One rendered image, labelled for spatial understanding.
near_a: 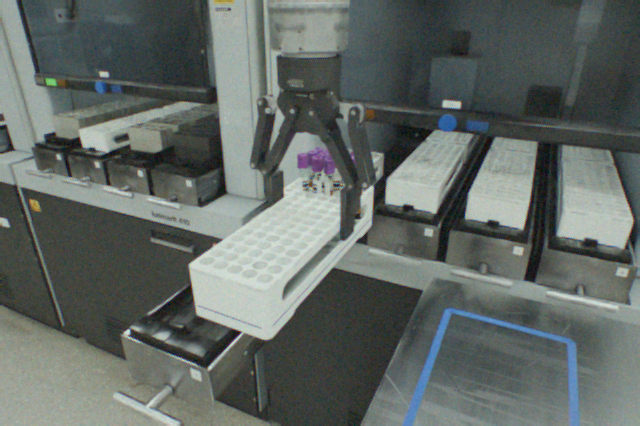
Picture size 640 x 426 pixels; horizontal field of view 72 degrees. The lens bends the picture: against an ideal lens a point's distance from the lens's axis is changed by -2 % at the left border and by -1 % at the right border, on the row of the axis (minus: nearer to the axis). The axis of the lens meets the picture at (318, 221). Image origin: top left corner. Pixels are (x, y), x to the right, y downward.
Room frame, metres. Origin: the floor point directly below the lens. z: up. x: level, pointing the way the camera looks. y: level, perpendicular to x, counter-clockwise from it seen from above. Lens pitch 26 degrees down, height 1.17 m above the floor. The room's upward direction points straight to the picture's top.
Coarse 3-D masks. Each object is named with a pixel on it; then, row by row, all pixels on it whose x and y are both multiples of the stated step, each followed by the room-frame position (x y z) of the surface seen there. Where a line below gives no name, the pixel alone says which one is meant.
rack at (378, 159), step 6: (348, 150) 0.98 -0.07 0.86; (378, 156) 0.94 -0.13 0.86; (378, 162) 0.92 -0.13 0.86; (378, 168) 0.94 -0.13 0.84; (378, 174) 0.92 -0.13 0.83; (378, 180) 0.92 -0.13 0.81; (288, 186) 0.76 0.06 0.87; (294, 186) 0.77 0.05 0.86; (372, 186) 0.89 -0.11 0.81; (288, 192) 0.73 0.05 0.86
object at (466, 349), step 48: (432, 288) 0.50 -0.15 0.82; (480, 288) 0.50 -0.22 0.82; (432, 336) 0.41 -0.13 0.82; (480, 336) 0.40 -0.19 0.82; (528, 336) 0.40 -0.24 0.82; (576, 336) 0.40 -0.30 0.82; (624, 336) 0.40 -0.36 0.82; (384, 384) 0.33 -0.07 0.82; (432, 384) 0.33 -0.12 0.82; (480, 384) 0.33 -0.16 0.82; (528, 384) 0.33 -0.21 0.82; (576, 384) 0.33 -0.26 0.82; (624, 384) 0.33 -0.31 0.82
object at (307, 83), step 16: (288, 64) 0.51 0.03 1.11; (304, 64) 0.51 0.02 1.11; (320, 64) 0.51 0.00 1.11; (336, 64) 0.52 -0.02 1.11; (288, 80) 0.51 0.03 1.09; (304, 80) 0.51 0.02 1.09; (320, 80) 0.51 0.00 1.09; (336, 80) 0.52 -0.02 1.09; (288, 96) 0.54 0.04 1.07; (304, 96) 0.53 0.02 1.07; (320, 96) 0.52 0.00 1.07; (336, 96) 0.52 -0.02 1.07; (304, 112) 0.53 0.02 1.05; (320, 112) 0.52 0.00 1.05; (336, 112) 0.52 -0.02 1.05; (304, 128) 0.53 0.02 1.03
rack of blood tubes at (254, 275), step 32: (256, 224) 0.50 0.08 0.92; (288, 224) 0.50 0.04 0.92; (320, 224) 0.50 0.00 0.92; (224, 256) 0.42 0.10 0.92; (256, 256) 0.42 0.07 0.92; (288, 256) 0.42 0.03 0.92; (320, 256) 0.51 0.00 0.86; (224, 288) 0.38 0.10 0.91; (256, 288) 0.36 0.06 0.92; (288, 288) 0.44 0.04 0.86; (224, 320) 0.38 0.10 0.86; (256, 320) 0.36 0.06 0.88
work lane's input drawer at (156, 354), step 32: (384, 192) 0.91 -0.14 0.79; (192, 288) 0.52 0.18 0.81; (160, 320) 0.46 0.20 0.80; (192, 320) 0.45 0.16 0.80; (128, 352) 0.42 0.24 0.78; (160, 352) 0.39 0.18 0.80; (192, 352) 0.38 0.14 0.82; (224, 352) 0.39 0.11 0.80; (256, 352) 0.45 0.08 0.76; (160, 384) 0.40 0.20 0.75; (192, 384) 0.38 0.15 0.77; (224, 384) 0.38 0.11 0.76; (160, 416) 0.35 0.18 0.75
